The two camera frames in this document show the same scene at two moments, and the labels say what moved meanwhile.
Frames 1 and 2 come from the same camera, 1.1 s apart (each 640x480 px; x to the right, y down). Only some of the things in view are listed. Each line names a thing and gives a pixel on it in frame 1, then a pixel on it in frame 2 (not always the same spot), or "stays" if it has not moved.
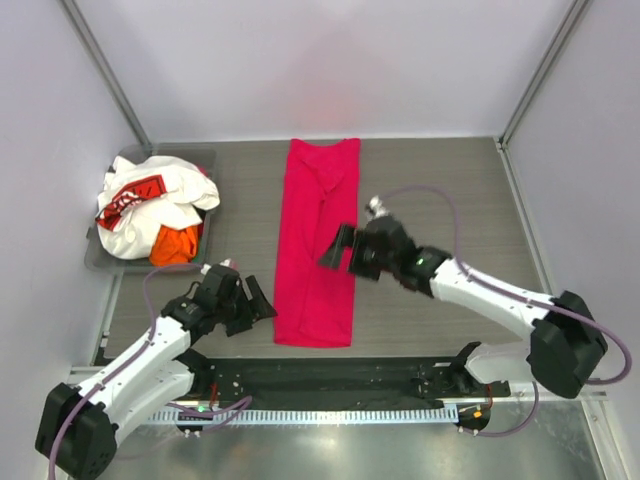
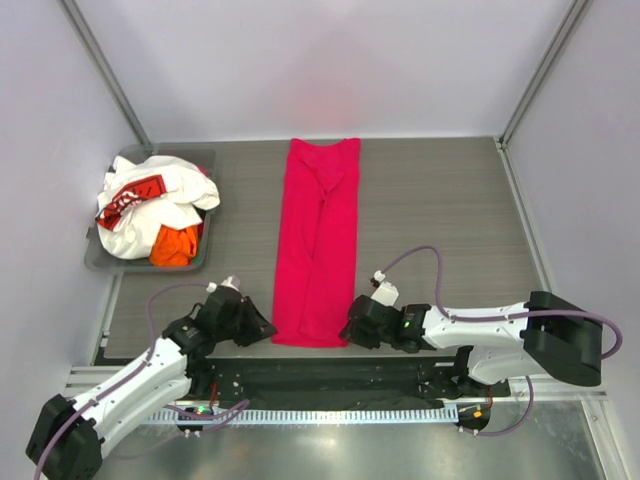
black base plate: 270,383 stays
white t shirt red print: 145,193 stays
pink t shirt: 315,305 stays
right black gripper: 347,237 to 353,333
